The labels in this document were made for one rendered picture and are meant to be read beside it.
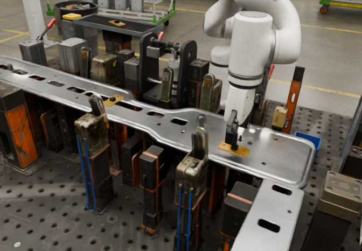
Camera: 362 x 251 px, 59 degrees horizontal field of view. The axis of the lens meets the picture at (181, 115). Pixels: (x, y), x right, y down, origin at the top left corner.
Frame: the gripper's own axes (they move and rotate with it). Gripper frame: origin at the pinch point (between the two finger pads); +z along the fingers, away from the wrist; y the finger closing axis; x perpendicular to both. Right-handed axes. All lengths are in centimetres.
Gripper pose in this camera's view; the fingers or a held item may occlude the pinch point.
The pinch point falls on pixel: (236, 132)
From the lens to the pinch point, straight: 87.6
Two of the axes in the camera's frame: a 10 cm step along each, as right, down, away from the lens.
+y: -4.7, 4.5, -7.6
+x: 8.8, 2.7, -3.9
